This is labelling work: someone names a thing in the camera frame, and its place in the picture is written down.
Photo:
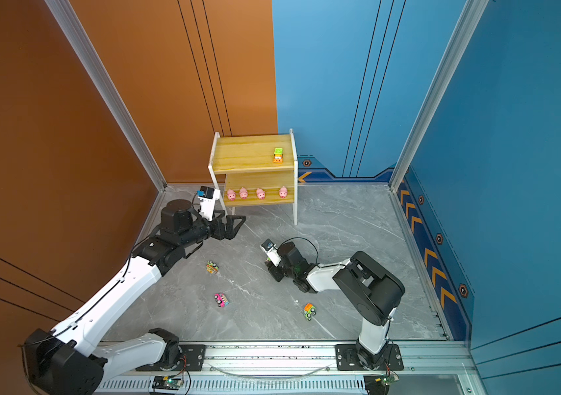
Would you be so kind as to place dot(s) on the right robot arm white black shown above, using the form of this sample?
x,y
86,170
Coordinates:
x,y
374,292

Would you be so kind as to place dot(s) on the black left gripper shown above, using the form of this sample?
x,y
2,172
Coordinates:
x,y
229,232

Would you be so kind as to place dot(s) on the aluminium corner post right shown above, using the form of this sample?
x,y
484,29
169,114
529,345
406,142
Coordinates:
x,y
460,38

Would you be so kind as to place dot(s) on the orange green toy car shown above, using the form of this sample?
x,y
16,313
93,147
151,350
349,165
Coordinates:
x,y
309,311

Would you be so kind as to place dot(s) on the yellow multicolour toy car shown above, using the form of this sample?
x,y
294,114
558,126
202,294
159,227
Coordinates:
x,y
212,267

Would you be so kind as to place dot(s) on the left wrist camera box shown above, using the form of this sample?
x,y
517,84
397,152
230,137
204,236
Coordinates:
x,y
208,196

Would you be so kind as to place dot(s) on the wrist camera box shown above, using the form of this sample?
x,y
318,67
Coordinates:
x,y
271,252
208,196

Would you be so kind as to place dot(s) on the aluminium corner post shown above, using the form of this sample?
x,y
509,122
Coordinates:
x,y
460,38
70,24

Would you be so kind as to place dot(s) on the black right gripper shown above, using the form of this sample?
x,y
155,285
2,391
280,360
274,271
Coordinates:
x,y
273,271

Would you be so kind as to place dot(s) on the circuit board right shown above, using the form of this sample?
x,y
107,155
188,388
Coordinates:
x,y
380,384

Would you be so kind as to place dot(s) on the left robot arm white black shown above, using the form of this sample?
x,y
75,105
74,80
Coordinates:
x,y
69,358

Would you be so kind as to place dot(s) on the aluminium corner post left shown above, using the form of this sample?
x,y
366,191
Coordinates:
x,y
70,24

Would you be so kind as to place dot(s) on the white frame wooden shelf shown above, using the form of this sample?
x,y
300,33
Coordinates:
x,y
237,162

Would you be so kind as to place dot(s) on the pink toy car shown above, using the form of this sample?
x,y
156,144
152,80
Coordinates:
x,y
221,300

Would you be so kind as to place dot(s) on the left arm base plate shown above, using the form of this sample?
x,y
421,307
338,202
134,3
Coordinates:
x,y
189,357

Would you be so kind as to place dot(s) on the green circuit board left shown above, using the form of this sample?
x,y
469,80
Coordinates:
x,y
167,384

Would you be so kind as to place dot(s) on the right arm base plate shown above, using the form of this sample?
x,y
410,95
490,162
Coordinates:
x,y
354,357

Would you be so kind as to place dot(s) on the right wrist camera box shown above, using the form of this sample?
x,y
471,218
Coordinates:
x,y
271,252

